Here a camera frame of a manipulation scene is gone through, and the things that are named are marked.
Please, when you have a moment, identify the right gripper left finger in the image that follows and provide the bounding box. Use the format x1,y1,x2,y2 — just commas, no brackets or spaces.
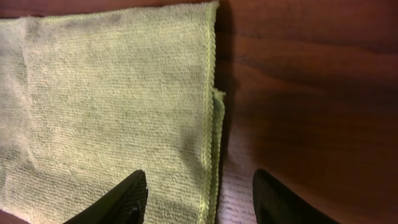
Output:
65,170,148,224

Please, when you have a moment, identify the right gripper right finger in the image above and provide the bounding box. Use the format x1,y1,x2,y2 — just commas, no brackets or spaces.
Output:
252,169,337,224

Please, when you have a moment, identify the green cloth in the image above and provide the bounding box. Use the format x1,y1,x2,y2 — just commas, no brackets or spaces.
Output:
1,1,224,223

